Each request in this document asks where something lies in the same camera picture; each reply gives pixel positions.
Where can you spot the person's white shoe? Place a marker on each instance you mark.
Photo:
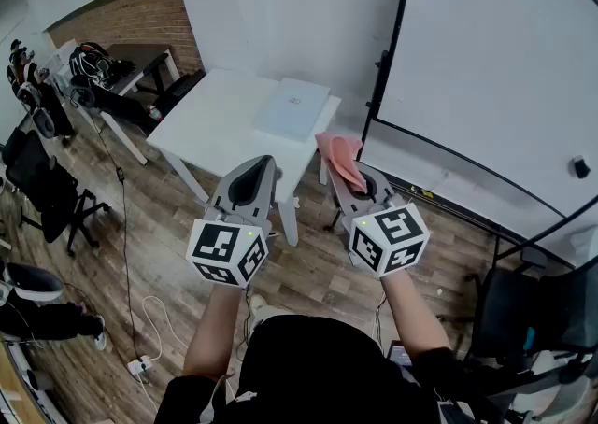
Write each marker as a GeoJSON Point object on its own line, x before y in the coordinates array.
{"type": "Point", "coordinates": [261, 307]}

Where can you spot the whiteboard on black stand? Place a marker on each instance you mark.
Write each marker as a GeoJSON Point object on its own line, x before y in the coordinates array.
{"type": "Point", "coordinates": [490, 62]}

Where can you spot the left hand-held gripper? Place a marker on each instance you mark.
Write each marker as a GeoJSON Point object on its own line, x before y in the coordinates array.
{"type": "Point", "coordinates": [224, 249]}

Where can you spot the black padded office chair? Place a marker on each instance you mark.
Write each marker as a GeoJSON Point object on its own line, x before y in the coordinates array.
{"type": "Point", "coordinates": [180, 88]}

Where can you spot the white desk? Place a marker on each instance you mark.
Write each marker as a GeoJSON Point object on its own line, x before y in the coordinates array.
{"type": "Point", "coordinates": [135, 76]}

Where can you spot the small red and silver bottle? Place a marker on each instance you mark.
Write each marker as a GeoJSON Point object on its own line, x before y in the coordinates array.
{"type": "Point", "coordinates": [155, 112]}

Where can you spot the black whiteboard eraser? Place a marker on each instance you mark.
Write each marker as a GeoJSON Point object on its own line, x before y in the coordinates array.
{"type": "Point", "coordinates": [580, 167]}

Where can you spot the white table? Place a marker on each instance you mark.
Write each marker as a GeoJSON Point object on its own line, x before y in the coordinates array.
{"type": "Point", "coordinates": [210, 123]}

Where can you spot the small black screen device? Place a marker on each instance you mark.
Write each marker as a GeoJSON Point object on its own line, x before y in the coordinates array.
{"type": "Point", "coordinates": [399, 356]}

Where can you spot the pink knitted cloth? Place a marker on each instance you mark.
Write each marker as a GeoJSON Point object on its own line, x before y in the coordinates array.
{"type": "Point", "coordinates": [341, 156]}

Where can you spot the black mesh office chair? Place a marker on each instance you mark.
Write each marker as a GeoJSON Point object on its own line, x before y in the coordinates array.
{"type": "Point", "coordinates": [42, 188]}

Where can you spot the person's left forearm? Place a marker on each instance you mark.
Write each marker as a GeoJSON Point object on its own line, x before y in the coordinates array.
{"type": "Point", "coordinates": [212, 329]}

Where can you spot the long black padded seat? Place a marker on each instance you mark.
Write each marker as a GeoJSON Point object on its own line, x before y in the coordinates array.
{"type": "Point", "coordinates": [121, 107]}

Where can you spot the black backpack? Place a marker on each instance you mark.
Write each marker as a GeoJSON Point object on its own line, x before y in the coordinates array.
{"type": "Point", "coordinates": [89, 62]}

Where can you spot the person's black shirt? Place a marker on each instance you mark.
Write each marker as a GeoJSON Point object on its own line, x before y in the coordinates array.
{"type": "Point", "coordinates": [317, 366]}

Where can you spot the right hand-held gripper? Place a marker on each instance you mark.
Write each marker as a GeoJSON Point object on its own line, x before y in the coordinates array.
{"type": "Point", "coordinates": [388, 240]}

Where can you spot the white power strip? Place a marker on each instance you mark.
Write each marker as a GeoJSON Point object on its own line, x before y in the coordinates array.
{"type": "Point", "coordinates": [140, 364]}

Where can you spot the person's right forearm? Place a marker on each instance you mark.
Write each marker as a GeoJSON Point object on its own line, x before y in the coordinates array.
{"type": "Point", "coordinates": [411, 315]}

